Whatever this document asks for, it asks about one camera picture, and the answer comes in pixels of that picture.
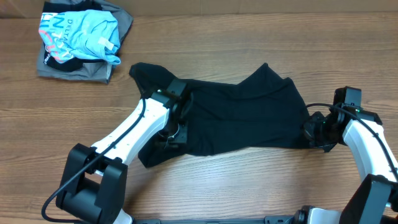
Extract black t-shirt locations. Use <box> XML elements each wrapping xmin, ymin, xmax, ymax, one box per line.
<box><xmin>138</xmin><ymin>63</ymin><xmax>309</xmax><ymax>168</ymax></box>

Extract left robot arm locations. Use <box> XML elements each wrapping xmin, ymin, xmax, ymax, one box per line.
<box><xmin>52</xmin><ymin>79</ymin><xmax>193</xmax><ymax>224</ymax></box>

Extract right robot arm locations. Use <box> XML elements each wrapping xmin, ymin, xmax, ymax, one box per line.
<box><xmin>288</xmin><ymin>86</ymin><xmax>397</xmax><ymax>224</ymax></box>

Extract grey folded garment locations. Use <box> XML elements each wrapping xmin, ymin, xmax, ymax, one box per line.
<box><xmin>37</xmin><ymin>0</ymin><xmax>134</xmax><ymax>84</ymax></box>

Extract light blue printed shirt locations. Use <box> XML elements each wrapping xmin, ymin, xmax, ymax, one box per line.
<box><xmin>39</xmin><ymin>9</ymin><xmax>121</xmax><ymax>65</ymax></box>

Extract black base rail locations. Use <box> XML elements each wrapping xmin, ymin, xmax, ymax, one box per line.
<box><xmin>132</xmin><ymin>213</ymin><xmax>340</xmax><ymax>224</ymax></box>

